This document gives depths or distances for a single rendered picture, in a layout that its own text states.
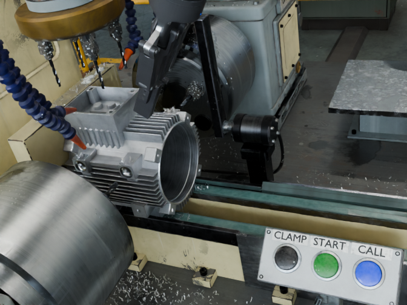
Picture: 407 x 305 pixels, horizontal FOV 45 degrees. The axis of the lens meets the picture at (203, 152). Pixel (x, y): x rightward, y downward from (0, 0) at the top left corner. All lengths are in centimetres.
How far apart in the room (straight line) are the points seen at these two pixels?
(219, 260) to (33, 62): 55
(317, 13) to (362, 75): 273
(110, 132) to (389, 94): 70
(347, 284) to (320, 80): 106
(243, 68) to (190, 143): 24
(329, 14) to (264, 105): 279
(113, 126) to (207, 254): 30
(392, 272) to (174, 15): 42
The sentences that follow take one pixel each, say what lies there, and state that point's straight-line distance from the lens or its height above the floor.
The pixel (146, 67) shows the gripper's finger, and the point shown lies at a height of 127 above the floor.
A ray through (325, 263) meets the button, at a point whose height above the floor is 107.
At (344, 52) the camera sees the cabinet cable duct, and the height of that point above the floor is 3.
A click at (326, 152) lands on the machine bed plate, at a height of 80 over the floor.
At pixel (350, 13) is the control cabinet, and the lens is 403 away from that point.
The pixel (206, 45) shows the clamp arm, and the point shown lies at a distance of 92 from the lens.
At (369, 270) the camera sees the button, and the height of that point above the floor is 107.
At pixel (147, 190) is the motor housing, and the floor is 102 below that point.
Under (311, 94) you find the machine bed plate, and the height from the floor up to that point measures 80.
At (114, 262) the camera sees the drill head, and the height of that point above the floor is 103.
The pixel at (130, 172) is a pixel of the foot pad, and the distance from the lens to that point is 87.
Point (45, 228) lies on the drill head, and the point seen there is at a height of 114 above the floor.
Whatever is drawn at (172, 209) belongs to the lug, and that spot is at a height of 95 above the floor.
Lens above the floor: 154
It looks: 34 degrees down
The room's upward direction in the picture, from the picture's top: 12 degrees counter-clockwise
